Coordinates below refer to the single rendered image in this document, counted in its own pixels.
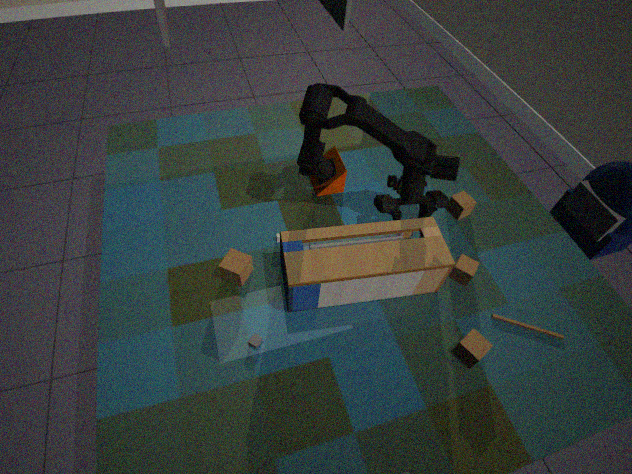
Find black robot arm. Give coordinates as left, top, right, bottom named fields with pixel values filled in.
left=297, top=84, right=460, bottom=184

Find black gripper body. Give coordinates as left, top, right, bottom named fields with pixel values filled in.
left=374, top=175, right=449, bottom=213

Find brown thin bar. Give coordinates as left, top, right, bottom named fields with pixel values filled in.
left=492, top=314, right=564, bottom=339

